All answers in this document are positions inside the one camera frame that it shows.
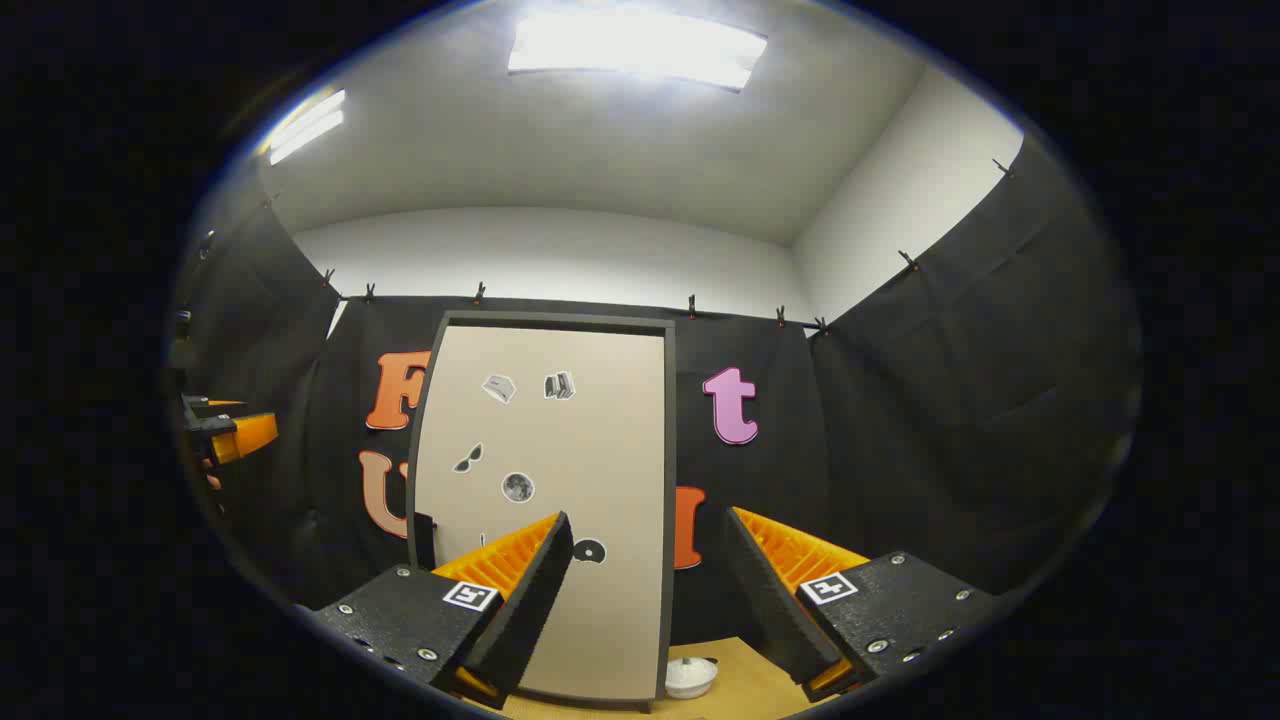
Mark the black backdrop cloth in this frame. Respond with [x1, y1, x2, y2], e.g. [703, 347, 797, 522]
[170, 135, 1141, 646]

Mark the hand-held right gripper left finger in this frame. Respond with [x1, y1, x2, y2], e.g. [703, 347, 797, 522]
[300, 510, 577, 709]

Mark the white round jar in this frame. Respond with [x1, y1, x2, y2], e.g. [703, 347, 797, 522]
[665, 655, 719, 700]

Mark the dark grey cabinet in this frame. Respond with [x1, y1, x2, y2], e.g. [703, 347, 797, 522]
[406, 310, 679, 713]

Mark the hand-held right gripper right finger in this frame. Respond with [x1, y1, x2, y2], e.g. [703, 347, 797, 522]
[722, 505, 1006, 701]

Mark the small ceiling light panel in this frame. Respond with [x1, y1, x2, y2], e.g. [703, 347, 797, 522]
[265, 88, 347, 166]

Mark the row of cloth clips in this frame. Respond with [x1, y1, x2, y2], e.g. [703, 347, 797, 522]
[318, 155, 1013, 336]

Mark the grey cabinet door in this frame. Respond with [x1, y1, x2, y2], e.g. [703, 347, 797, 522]
[412, 322, 669, 706]

